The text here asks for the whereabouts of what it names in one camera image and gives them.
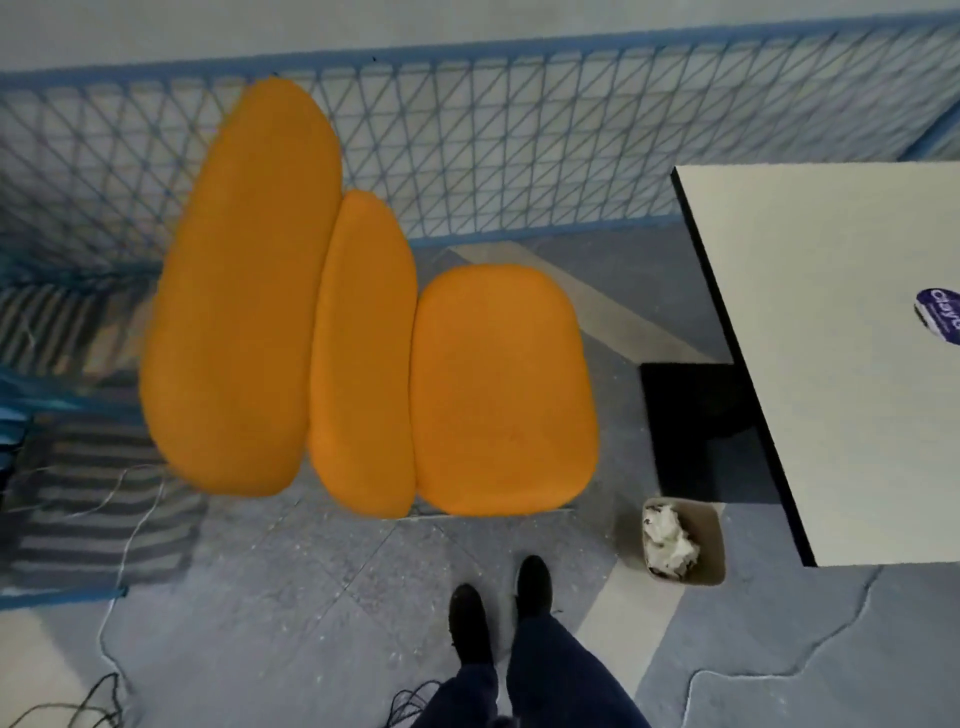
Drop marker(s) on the orange upholstered chair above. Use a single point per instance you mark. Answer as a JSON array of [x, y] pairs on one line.
[[495, 390]]

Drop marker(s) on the paper scraps wad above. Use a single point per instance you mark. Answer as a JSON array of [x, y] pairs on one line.
[[667, 540]]

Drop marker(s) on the beige waste bin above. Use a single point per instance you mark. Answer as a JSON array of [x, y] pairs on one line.
[[709, 540]]

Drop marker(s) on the person's right shoe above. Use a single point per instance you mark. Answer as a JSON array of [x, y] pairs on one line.
[[534, 585]]

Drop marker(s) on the person's shoe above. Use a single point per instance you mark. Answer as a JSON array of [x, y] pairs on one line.
[[534, 585], [470, 622]]

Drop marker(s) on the person's left shoe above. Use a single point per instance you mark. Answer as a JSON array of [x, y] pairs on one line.
[[470, 622]]

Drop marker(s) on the person's right leg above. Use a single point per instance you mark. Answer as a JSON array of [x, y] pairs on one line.
[[562, 675]]

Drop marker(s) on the person's leg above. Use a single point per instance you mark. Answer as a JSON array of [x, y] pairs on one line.
[[562, 675], [469, 701]]

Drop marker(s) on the person's left leg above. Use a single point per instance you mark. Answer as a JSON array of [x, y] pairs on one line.
[[469, 701]]

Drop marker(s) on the blue mesh fence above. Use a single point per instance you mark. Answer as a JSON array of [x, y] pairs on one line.
[[525, 51]]

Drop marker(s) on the blue round lid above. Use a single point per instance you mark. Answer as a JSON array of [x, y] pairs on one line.
[[941, 311]]

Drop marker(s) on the white pedestal table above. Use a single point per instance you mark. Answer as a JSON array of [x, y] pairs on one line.
[[825, 337]]

